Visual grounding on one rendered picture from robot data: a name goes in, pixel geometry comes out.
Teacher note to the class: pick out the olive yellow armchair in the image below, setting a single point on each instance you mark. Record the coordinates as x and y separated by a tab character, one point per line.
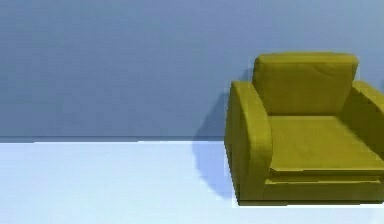
310	143

